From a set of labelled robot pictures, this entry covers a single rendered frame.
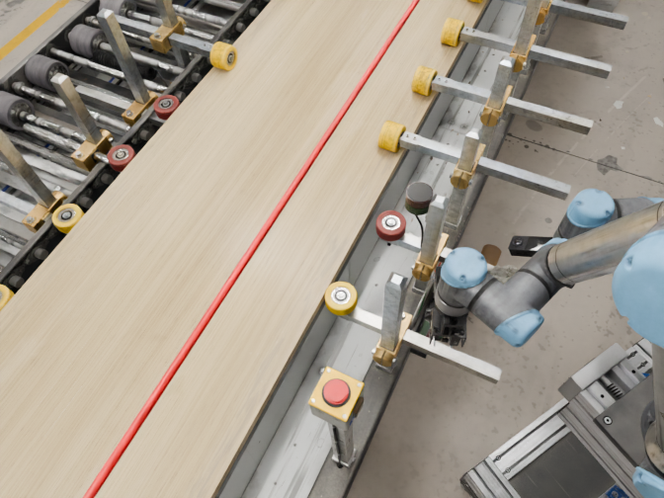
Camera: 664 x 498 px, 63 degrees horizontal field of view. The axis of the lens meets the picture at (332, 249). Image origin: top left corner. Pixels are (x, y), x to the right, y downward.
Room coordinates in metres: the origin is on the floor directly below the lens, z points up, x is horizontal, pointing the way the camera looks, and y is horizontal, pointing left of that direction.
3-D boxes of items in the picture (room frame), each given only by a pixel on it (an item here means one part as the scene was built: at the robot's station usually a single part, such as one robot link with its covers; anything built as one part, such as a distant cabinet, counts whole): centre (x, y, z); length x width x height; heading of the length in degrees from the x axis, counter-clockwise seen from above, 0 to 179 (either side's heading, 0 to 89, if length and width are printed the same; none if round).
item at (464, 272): (0.46, -0.23, 1.22); 0.09 x 0.08 x 0.11; 38
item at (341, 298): (0.60, -0.01, 0.85); 0.08 x 0.08 x 0.11
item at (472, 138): (0.92, -0.37, 0.86); 0.03 x 0.03 x 0.48; 59
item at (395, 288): (0.49, -0.12, 0.93); 0.03 x 0.03 x 0.48; 59
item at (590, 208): (0.59, -0.52, 1.18); 0.09 x 0.08 x 0.11; 87
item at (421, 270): (0.72, -0.26, 0.85); 0.13 x 0.06 x 0.05; 149
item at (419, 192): (0.73, -0.21, 1.02); 0.06 x 0.06 x 0.22; 59
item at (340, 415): (0.26, 0.01, 1.18); 0.07 x 0.07 x 0.08; 59
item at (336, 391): (0.26, 0.01, 1.22); 0.04 x 0.04 x 0.02
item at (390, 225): (0.80, -0.16, 0.85); 0.08 x 0.08 x 0.11
